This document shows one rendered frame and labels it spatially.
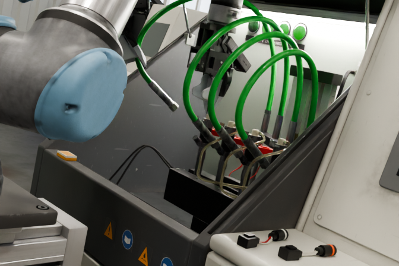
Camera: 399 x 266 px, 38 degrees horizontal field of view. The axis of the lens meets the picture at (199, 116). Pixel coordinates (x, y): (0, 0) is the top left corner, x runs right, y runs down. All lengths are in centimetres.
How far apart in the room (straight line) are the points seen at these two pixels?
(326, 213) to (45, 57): 65
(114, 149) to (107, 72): 97
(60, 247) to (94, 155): 77
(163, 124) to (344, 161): 73
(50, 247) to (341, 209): 54
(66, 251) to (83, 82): 31
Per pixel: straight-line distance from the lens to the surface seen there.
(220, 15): 134
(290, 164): 110
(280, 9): 163
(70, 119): 65
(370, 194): 109
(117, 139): 164
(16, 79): 67
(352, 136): 113
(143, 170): 172
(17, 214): 76
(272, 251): 99
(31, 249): 84
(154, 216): 113
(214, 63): 133
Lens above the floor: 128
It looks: 7 degrees down
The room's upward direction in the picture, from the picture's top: 12 degrees clockwise
